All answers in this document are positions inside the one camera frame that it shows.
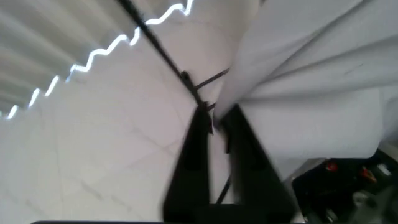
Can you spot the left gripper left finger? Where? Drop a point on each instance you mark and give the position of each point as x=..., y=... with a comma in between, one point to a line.
x=189, y=186

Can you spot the black clothes rack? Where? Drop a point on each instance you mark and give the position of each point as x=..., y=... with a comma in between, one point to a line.
x=161, y=49

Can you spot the pale grey shorts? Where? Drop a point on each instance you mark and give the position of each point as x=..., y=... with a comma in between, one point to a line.
x=311, y=77

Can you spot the white curtain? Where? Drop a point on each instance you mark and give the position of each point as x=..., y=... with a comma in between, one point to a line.
x=46, y=37

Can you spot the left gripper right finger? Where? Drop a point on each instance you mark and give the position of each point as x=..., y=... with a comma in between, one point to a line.
x=255, y=186

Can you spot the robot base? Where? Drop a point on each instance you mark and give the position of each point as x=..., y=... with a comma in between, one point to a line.
x=342, y=189

